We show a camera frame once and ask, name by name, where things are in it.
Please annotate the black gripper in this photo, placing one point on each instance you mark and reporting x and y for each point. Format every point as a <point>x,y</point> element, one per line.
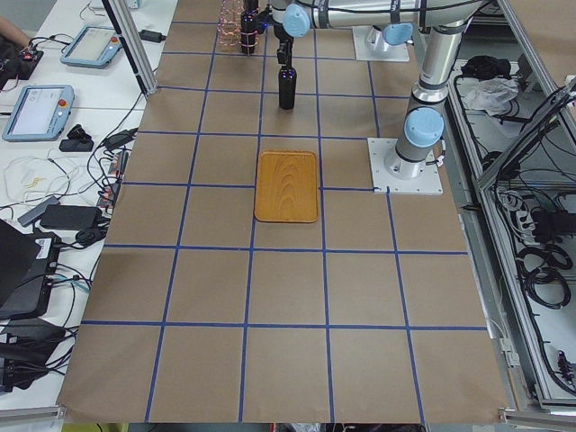
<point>283,50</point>

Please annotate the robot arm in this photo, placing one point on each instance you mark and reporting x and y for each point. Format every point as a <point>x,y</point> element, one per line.
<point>424,123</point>
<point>298,17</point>

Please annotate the wooden tray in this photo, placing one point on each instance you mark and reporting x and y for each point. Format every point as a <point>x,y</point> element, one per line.
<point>287,187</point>

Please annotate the teach pendant far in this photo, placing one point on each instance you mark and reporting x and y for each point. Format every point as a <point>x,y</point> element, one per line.
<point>93,47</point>

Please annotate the teach pendant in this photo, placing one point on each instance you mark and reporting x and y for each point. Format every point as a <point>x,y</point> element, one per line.
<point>40,113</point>
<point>93,47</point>

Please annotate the teach pendant near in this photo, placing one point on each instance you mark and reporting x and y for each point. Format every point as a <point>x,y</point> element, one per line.
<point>40,113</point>

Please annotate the black power adapter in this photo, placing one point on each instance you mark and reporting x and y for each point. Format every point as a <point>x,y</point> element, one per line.
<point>70,217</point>

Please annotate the copper wire bottle basket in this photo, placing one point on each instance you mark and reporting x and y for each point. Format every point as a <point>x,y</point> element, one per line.
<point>229,25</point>

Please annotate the aluminium frame post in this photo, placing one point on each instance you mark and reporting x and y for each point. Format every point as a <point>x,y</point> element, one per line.
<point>125,27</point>

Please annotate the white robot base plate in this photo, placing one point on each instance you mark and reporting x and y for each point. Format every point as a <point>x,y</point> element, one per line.
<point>393,175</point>

